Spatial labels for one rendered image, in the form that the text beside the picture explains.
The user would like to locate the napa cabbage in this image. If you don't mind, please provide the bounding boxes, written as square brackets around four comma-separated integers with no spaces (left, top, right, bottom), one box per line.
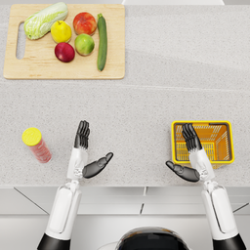
[22,1,69,41]

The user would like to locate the wooden cutting board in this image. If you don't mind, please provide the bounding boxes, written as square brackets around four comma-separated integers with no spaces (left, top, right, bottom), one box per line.
[3,3,126,81]

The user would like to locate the green cucumber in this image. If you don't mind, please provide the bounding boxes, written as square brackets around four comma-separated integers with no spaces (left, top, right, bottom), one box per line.
[96,13,108,72]

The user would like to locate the dark red apple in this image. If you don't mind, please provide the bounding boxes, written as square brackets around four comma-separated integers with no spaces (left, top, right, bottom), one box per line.
[54,41,76,63]

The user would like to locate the yellow slatted basket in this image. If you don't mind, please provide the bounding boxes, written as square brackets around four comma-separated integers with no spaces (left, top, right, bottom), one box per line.
[171,120,235,170]

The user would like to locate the red potato chip can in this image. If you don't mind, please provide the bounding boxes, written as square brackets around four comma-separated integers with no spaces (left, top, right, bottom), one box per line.
[21,127,53,164]

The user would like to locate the green apple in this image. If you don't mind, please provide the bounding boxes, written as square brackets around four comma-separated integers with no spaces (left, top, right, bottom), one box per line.
[74,33,96,57]

